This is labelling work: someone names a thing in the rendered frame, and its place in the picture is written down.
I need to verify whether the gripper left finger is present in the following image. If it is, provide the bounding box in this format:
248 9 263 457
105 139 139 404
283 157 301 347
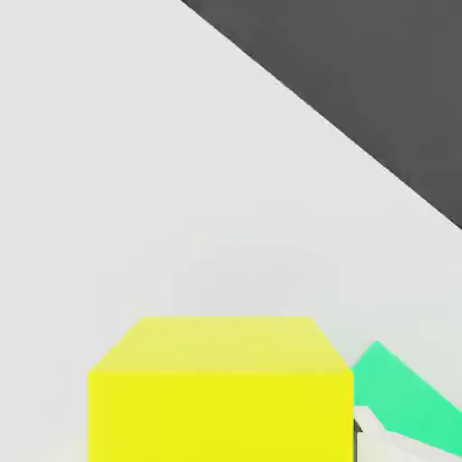
34 430 89 462

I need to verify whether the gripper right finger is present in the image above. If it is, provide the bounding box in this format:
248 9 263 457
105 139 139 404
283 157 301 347
352 404 462 462

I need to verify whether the small yellow cube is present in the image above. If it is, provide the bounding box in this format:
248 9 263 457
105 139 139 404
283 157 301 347
87 316 355 462

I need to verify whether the small green cube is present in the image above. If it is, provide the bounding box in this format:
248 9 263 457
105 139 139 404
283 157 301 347
350 339 462 458

